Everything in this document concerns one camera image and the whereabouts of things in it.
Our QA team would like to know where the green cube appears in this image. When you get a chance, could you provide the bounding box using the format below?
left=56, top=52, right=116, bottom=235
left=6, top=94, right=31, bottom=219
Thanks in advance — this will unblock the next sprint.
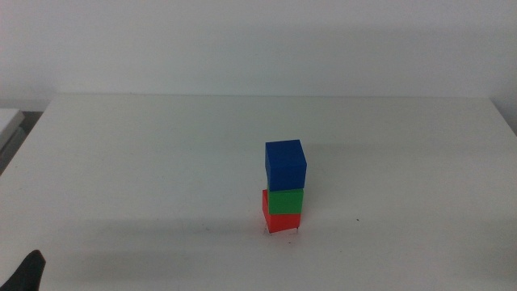
left=267, top=188, right=305, bottom=216

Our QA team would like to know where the blue cube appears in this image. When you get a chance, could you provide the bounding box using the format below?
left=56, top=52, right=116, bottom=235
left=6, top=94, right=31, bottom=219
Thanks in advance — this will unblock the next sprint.
left=264, top=139, right=308, bottom=192

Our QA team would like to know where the red cube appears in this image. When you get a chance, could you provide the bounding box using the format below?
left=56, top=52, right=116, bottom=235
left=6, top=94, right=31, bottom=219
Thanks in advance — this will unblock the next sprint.
left=262, top=188, right=302, bottom=234

